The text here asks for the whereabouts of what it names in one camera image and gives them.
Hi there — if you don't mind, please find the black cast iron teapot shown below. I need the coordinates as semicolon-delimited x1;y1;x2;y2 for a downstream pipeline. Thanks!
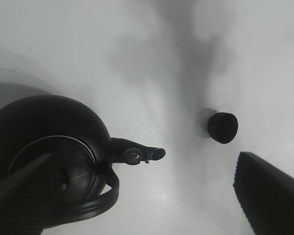
0;95;166;226

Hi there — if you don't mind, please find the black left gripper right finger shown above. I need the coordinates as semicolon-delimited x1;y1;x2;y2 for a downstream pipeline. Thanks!
233;152;294;235

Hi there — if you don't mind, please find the small black teacup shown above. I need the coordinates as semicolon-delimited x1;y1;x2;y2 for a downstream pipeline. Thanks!
207;112;239;144

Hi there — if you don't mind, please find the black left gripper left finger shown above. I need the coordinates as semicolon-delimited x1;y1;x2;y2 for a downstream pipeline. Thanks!
0;154;61;235

